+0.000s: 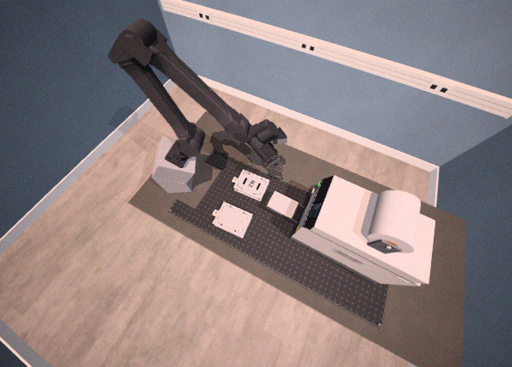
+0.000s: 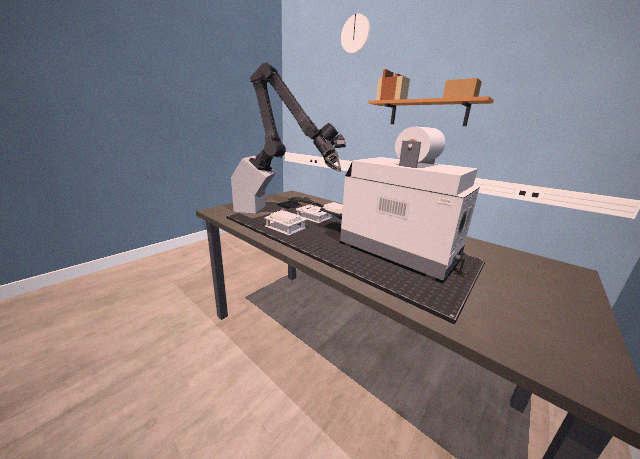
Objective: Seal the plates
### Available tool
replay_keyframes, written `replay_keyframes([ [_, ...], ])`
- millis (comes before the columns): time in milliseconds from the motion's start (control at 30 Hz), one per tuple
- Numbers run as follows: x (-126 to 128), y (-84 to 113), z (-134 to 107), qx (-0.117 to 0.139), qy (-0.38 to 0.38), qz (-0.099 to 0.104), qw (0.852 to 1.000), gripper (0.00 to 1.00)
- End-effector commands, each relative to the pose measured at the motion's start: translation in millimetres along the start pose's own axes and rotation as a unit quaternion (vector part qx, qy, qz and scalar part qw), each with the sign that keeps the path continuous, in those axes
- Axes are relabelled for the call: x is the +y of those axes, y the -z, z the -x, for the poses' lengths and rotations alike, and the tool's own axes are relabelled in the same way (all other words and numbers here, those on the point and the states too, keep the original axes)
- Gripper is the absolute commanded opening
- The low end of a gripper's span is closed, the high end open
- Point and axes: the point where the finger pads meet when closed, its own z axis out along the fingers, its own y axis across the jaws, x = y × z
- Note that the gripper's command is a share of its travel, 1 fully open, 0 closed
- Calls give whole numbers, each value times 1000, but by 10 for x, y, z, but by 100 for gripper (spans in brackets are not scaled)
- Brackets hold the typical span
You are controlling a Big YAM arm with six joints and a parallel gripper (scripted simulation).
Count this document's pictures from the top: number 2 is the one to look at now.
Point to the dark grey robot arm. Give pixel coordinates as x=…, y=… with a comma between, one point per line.
x=324, y=135

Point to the white roll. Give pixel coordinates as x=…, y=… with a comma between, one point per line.
x=432, y=142

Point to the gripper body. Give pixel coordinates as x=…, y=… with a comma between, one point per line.
x=322, y=149

